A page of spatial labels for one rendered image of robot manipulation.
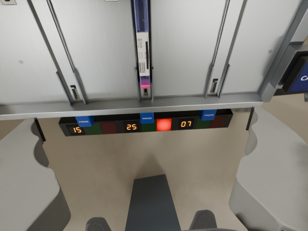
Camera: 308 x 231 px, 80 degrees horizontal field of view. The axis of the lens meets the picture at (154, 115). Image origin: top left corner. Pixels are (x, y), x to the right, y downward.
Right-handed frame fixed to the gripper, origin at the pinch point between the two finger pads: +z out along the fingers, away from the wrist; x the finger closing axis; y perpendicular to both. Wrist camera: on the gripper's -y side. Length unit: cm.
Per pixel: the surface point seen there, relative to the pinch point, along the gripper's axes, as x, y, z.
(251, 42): 14.6, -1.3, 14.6
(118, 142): -17, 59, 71
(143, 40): 0.0, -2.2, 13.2
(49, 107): -15.6, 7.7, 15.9
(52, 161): -54, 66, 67
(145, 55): 0.1, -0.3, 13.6
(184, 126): 7.5, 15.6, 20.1
